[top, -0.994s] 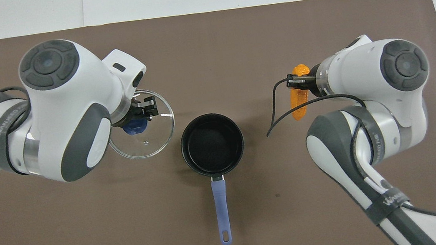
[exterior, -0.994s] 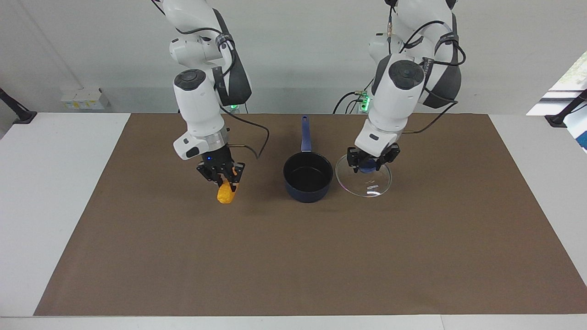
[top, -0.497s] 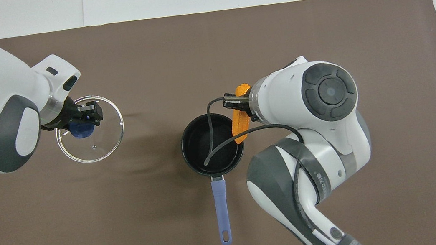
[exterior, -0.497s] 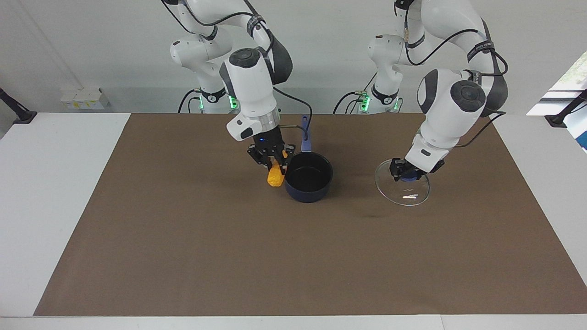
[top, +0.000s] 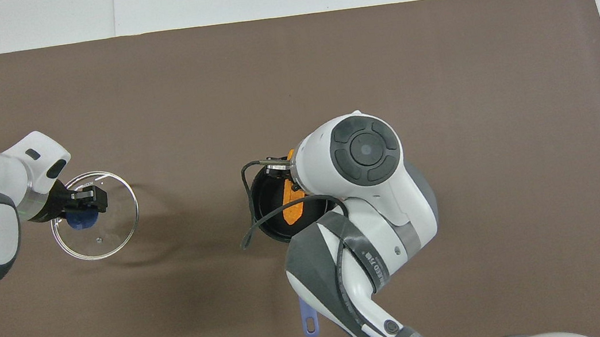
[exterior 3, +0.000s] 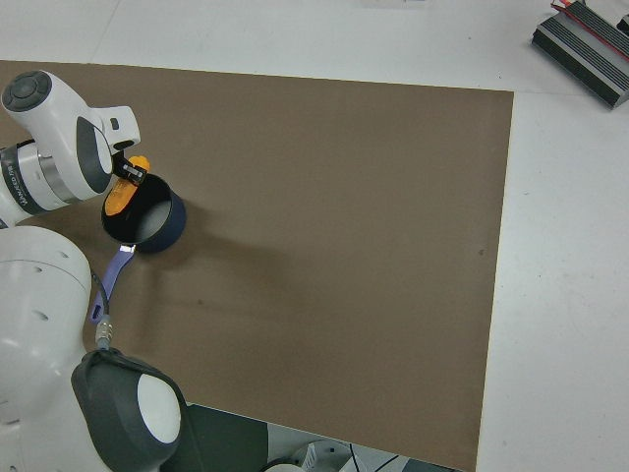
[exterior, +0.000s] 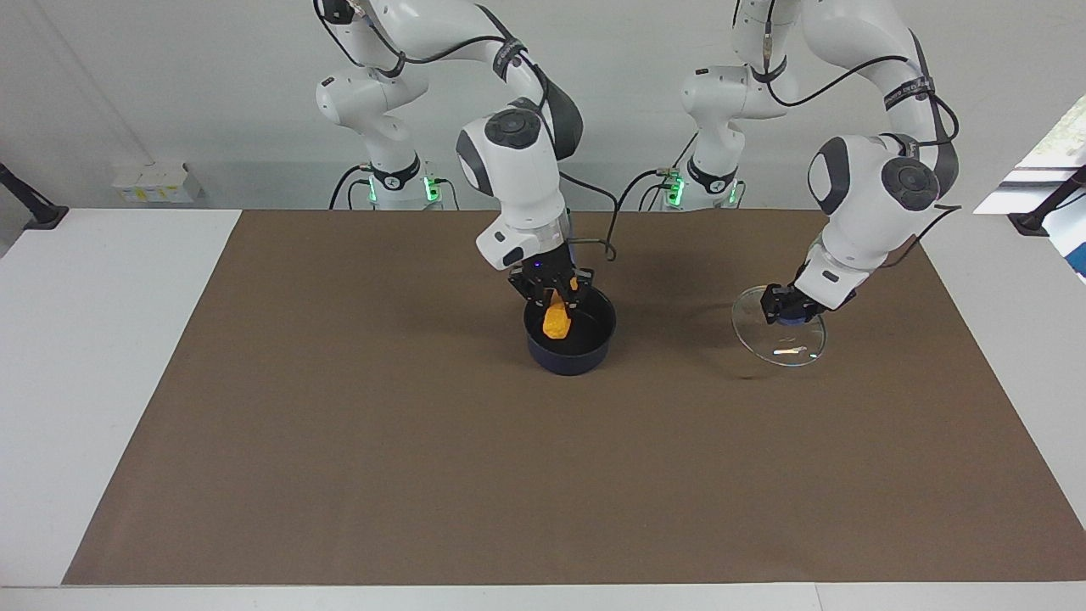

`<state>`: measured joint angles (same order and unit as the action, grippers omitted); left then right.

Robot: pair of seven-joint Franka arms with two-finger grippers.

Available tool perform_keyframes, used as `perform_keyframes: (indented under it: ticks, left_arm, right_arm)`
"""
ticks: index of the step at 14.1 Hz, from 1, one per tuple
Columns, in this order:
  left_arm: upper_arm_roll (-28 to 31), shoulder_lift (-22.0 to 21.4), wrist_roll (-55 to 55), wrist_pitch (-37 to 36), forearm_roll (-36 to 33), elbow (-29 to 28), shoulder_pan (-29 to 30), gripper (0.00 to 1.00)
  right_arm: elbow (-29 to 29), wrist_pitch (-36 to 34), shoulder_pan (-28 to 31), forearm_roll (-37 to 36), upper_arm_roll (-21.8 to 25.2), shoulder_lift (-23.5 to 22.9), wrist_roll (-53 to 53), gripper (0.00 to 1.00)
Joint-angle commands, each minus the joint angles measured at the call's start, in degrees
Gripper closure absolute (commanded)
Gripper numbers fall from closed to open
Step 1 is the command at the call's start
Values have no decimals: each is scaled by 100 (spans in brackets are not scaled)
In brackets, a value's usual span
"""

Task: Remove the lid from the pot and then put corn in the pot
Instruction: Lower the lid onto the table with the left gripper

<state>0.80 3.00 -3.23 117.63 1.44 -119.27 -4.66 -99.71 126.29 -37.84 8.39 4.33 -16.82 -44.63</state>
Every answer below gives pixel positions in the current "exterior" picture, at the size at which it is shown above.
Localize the yellow corn cob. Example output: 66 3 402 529
541 293 578 341

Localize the glass lid with blue knob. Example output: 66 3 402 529
731 286 827 367

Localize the dark blue saucepan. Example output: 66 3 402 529
523 241 618 377

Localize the brown table mat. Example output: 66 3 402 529
62 210 1086 586

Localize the black clamp stand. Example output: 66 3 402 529
0 161 70 231
1008 165 1086 237

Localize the bright window opening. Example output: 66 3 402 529
974 89 1086 281

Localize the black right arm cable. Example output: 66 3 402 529
312 0 622 262

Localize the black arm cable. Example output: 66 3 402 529
762 0 964 266
312 0 622 262

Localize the black base power cable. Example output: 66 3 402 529
329 165 374 210
616 169 680 211

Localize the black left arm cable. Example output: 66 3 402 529
762 0 964 266

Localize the white wall socket box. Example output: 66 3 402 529
111 163 204 205

